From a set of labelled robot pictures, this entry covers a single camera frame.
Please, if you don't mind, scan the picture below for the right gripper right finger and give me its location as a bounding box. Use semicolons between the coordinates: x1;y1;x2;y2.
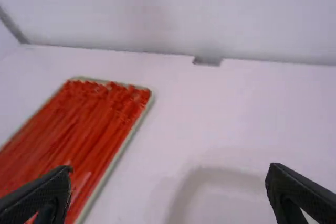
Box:
265;163;336;224

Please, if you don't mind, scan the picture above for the pale tray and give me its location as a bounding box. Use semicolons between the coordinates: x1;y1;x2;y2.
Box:
0;76;155;224

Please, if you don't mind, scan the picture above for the white dish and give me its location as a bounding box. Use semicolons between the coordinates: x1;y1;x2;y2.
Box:
162;166;271;224

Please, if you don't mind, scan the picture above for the row of orange cable ties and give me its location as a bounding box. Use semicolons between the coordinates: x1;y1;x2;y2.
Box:
0;79;152;224

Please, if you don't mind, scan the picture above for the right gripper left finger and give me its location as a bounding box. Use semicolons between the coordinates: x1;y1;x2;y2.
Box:
0;165;73;224

